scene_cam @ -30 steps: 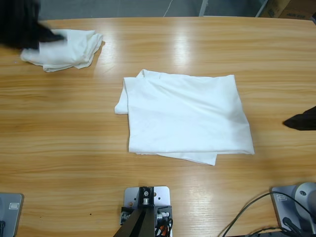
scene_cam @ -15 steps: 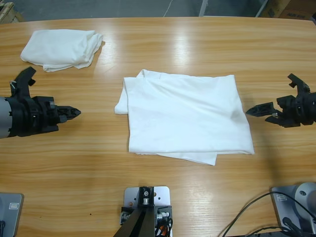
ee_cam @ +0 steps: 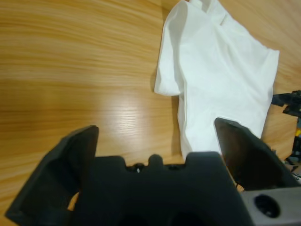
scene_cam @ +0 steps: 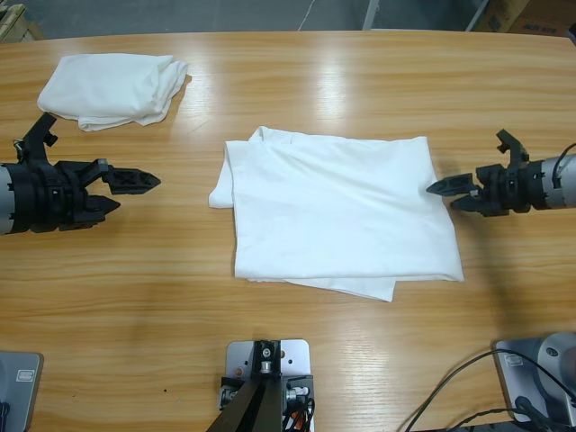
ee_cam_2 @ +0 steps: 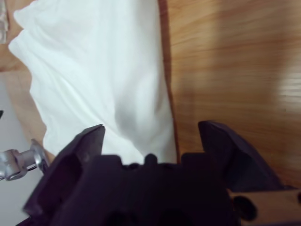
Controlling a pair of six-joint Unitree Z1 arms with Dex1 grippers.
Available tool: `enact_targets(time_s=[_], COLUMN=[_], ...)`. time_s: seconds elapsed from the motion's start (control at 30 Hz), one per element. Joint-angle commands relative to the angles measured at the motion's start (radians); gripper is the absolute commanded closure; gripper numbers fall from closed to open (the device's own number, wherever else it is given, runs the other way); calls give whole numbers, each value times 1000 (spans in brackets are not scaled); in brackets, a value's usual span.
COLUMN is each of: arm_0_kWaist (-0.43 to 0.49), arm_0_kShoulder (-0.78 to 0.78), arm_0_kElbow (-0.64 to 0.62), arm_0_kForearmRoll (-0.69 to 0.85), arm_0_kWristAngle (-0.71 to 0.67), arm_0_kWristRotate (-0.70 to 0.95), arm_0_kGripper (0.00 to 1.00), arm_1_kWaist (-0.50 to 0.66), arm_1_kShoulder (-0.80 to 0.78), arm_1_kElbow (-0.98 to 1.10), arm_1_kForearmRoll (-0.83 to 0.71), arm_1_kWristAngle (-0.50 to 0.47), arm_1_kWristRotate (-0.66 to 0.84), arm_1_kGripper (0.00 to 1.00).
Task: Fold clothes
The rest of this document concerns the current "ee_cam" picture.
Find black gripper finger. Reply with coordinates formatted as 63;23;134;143
5;125;100;226

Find orange and black mount cables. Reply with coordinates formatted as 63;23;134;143
291;117;301;165

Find white t-shirt with black print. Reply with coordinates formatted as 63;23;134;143
154;0;280;158

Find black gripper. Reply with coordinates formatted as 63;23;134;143
214;90;301;193

